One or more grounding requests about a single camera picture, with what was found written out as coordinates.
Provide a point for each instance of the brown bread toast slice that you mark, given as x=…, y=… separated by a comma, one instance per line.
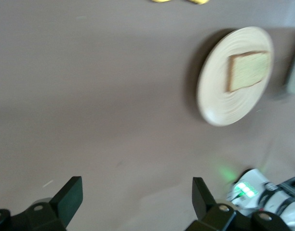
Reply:
x=251, y=71

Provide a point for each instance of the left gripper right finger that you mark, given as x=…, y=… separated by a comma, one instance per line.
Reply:
x=210, y=211

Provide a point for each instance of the green-lit right arm base board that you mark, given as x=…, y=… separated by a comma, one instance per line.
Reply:
x=245, y=191

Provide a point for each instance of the cream chrome toaster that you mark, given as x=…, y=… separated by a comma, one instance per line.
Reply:
x=294, y=72

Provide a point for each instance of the yellow quilted oven mitt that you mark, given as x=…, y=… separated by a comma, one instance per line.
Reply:
x=198, y=2
x=160, y=1

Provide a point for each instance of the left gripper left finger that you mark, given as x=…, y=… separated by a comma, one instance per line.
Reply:
x=65, y=204

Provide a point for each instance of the round wooden plate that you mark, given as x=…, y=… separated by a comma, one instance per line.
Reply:
x=224, y=106

